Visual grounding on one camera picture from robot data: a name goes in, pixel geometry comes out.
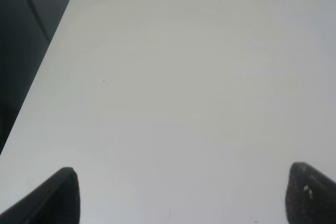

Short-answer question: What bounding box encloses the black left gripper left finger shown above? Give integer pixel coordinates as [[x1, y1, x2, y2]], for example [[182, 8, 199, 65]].
[[1, 167, 80, 223]]

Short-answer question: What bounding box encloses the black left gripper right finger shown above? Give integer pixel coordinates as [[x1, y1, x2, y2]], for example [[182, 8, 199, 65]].
[[285, 162, 335, 224]]

